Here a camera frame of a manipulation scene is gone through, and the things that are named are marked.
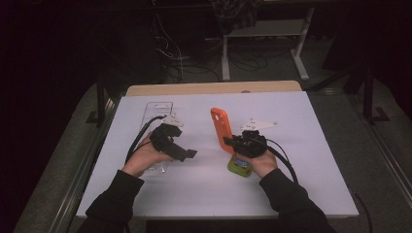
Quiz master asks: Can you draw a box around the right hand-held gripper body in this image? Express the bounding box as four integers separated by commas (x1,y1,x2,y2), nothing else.
232,117,279,159

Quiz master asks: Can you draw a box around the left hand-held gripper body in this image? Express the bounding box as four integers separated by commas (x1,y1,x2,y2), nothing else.
149,114,189,163

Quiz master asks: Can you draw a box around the orange phone case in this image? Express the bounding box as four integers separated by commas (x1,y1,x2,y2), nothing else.
210,107,236,155

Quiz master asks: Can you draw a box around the green cartoon phone case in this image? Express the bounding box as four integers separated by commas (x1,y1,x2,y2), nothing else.
226,153,254,179

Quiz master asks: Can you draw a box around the clear plastic rack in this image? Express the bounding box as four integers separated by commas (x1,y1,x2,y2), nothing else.
140,101,174,174

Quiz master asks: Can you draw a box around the person's right hand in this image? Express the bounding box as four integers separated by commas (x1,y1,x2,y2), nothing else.
237,150,279,180

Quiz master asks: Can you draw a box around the person's left hand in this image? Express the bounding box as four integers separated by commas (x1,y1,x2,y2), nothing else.
121,132,173,178

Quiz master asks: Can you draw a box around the black metal stand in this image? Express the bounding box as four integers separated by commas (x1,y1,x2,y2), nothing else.
362,64,392,125
86,74,113,128

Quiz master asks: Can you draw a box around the dark checked cloth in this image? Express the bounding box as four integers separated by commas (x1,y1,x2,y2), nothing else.
212,0,263,35

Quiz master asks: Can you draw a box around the left hand-held gripper cable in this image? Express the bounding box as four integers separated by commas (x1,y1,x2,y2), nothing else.
125,115,168,164

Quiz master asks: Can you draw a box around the hand-held gripper cable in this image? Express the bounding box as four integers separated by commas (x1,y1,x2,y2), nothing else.
265,139,299,183
125,115,168,164

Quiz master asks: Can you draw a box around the right hand-held gripper cable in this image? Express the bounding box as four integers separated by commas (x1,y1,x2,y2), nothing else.
265,139,299,183

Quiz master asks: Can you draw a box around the tangle of floor cables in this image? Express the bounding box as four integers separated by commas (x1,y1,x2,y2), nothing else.
152,13,224,83

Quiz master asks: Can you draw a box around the metal floor rail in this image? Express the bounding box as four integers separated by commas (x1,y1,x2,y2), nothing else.
353,93,412,208
48,96,120,233

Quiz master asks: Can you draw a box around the white desk frame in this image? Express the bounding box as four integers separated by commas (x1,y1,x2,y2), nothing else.
222,8,315,82

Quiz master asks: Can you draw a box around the black hanging cable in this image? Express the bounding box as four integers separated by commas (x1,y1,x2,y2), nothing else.
352,191,373,233

